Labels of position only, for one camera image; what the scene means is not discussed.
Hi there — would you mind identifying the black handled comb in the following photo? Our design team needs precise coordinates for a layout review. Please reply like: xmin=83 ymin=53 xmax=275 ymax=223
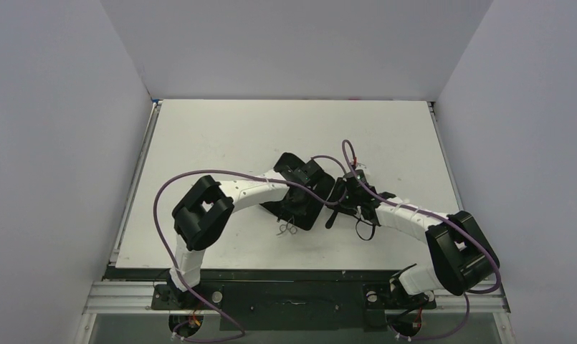
xmin=325 ymin=180 xmax=347 ymax=229

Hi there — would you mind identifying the black zippered tool case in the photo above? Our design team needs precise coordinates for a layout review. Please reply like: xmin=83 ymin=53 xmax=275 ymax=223
xmin=262 ymin=174 xmax=335 ymax=231

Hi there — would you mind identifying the silver scissors red tip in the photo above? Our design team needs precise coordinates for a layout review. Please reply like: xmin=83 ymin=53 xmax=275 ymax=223
xmin=276 ymin=216 xmax=298 ymax=237

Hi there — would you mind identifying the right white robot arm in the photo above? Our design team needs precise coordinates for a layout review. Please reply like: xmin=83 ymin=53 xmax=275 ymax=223
xmin=330 ymin=169 xmax=500 ymax=306

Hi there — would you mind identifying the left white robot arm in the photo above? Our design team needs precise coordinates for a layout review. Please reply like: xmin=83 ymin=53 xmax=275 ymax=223
xmin=169 ymin=153 xmax=335 ymax=308

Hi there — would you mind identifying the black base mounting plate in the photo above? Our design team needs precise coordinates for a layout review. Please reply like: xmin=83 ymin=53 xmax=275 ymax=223
xmin=151 ymin=269 xmax=437 ymax=334

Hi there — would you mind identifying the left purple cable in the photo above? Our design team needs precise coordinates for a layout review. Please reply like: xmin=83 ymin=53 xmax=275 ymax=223
xmin=153 ymin=156 xmax=348 ymax=343

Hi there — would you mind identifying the purple cable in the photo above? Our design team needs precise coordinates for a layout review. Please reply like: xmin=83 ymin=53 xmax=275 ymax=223
xmin=341 ymin=139 xmax=502 ymax=340
xmin=153 ymin=156 xmax=348 ymax=343

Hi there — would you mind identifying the aluminium frame rail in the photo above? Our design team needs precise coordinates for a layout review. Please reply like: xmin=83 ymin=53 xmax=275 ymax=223
xmin=108 ymin=99 xmax=163 ymax=267

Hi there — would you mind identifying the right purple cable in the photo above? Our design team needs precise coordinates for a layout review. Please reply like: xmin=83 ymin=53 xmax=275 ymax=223
xmin=341 ymin=139 xmax=502 ymax=340

